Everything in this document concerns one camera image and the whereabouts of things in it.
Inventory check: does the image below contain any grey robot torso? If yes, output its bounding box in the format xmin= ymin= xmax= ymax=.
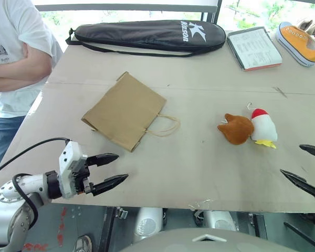
xmin=117 ymin=227 xmax=301 ymax=252

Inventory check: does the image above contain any yellow canvas sneaker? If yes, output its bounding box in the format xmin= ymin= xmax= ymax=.
xmin=275 ymin=21 xmax=315 ymax=68

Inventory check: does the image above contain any grey shoe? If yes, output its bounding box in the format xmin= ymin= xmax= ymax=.
xmin=72 ymin=235 xmax=93 ymax=252

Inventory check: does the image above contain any black table frame leg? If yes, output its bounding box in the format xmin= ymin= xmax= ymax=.
xmin=247 ymin=212 xmax=268 ymax=240
xmin=97 ymin=206 xmax=118 ymax=252

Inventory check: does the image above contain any black diagonal frame bar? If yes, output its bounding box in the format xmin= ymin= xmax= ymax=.
xmin=283 ymin=221 xmax=315 ymax=252

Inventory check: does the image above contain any black racket bag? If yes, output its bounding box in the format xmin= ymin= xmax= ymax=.
xmin=65 ymin=19 xmax=227 ymax=58

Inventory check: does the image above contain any brown paper bag with handles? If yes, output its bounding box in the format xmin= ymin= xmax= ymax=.
xmin=80 ymin=71 xmax=181 ymax=153

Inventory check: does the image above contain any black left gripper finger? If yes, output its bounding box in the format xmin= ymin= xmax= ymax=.
xmin=90 ymin=173 xmax=130 ymax=197
xmin=86 ymin=153 xmax=120 ymax=169

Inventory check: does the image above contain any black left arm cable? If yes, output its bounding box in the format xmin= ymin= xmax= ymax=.
xmin=0 ymin=137 xmax=71 ymax=229

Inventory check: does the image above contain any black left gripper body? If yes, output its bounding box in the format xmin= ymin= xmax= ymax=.
xmin=69 ymin=155 xmax=95 ymax=196

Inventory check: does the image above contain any white rounded robot leg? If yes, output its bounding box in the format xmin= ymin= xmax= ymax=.
xmin=203 ymin=209 xmax=237 ymax=232
xmin=132 ymin=207 xmax=164 ymax=244

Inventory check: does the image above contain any printed paper pad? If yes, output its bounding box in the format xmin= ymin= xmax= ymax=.
xmin=226 ymin=26 xmax=283 ymax=72

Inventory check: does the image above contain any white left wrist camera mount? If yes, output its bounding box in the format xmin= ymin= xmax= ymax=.
xmin=58 ymin=140 xmax=89 ymax=200

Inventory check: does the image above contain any silver metal latch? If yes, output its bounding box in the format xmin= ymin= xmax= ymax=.
xmin=193 ymin=208 xmax=206 ymax=221
xmin=116 ymin=207 xmax=129 ymax=221

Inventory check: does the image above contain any person in white t-shirt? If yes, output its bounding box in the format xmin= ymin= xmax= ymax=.
xmin=0 ymin=0 xmax=64 ymax=176

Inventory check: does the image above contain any brown plush toy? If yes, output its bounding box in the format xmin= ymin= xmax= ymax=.
xmin=216 ymin=113 xmax=255 ymax=146

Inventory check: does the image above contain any black window frame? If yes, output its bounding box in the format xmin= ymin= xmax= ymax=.
xmin=33 ymin=0 xmax=223 ymax=24

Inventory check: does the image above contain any white plush rocket toy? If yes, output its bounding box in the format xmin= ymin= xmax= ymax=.
xmin=246 ymin=102 xmax=279 ymax=150

